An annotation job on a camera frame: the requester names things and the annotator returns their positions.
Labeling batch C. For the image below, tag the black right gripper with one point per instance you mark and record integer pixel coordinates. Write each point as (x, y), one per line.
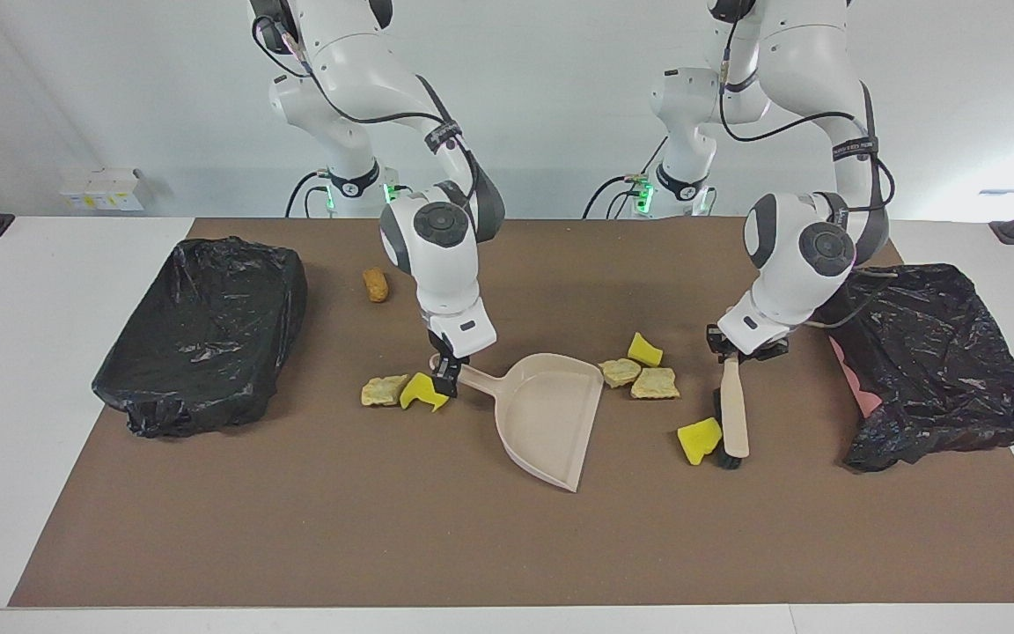
(447, 348)

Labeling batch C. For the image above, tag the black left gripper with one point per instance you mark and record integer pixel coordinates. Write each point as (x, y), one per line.
(758, 354)

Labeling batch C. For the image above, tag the notched yellow sponge piece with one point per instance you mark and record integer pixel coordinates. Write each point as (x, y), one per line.
(423, 396)

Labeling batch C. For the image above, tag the white wall socket box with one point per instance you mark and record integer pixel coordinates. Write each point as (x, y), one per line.
(102, 189)

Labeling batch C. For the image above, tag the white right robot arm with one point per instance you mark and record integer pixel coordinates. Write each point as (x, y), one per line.
(437, 264)

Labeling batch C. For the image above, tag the brown table mat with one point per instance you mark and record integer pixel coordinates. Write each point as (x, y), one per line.
(384, 528)

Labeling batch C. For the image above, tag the right black trash bag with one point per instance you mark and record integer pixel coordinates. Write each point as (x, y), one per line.
(199, 335)

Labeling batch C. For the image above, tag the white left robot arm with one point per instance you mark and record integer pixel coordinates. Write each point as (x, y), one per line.
(802, 255)

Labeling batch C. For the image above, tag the left black trash bag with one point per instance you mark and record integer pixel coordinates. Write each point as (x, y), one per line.
(956, 370)

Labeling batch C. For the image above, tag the pale grey beige rock chunk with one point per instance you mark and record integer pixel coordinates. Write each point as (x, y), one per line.
(381, 391)

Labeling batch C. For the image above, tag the yellow green sponge wedge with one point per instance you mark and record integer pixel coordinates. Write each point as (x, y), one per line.
(645, 351)

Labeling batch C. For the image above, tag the small beige orange rock chunk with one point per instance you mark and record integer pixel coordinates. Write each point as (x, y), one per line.
(620, 372)

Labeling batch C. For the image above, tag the large beige rock chunk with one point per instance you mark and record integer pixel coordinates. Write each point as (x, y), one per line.
(655, 383)

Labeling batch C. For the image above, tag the brown oval nugget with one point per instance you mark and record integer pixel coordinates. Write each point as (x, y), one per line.
(376, 285)

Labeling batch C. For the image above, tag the yellow sponge block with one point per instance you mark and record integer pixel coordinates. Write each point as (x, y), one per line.
(699, 438)

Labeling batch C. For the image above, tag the black trash bag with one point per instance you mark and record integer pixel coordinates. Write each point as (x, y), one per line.
(199, 335)
(956, 370)

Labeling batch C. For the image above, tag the beige plastic dustpan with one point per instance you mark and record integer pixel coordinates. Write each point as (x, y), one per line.
(551, 414)

